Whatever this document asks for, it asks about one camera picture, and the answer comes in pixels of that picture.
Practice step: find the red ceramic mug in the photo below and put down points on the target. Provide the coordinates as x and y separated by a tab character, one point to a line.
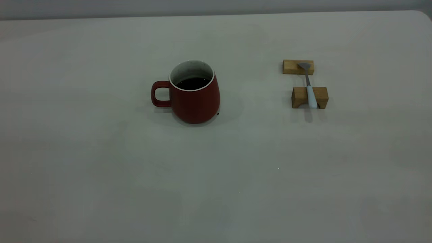
195	101

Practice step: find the arched wooden block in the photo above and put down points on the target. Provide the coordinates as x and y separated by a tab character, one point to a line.
300	96

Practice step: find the flat wooden block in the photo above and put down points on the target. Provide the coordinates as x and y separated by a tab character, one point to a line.
290	67

